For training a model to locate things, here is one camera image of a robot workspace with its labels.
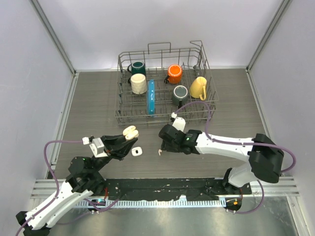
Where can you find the grey wire dish rack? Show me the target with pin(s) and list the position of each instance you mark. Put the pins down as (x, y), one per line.
(133, 109)

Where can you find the orange mug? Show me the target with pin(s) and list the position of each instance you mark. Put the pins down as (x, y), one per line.
(174, 74)

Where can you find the blue plate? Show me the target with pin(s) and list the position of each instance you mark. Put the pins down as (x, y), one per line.
(151, 97)

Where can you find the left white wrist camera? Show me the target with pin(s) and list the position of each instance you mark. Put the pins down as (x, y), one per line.
(96, 146)

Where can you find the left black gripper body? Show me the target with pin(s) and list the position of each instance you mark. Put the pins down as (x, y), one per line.
(107, 149)

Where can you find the grey mug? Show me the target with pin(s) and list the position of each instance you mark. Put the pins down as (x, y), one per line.
(180, 96)

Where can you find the white slotted cable duct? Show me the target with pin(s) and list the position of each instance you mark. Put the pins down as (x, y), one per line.
(182, 202)

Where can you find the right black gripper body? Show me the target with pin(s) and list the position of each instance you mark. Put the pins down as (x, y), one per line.
(170, 147)

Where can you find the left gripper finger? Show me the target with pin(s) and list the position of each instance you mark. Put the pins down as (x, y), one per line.
(111, 141)
(129, 144)

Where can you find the beige earbud case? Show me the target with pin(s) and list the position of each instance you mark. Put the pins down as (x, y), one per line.
(130, 132)

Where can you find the white earbud charging case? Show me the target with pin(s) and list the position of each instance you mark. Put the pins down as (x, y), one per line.
(136, 151)

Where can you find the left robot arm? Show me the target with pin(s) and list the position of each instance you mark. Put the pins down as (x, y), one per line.
(84, 180)

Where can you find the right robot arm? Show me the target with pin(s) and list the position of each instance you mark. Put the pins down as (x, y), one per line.
(262, 158)

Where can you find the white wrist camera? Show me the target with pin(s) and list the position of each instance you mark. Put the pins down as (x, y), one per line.
(178, 122)
(96, 146)

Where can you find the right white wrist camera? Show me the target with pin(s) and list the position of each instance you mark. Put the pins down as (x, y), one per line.
(178, 122)

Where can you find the yellow mug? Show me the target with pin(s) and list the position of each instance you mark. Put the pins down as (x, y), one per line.
(198, 88)

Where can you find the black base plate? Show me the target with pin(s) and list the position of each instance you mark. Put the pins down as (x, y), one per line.
(170, 189)

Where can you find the cream textured mug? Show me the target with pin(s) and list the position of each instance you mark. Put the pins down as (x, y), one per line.
(138, 83)

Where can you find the dark green mug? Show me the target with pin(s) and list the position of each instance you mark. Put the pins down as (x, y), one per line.
(137, 67)

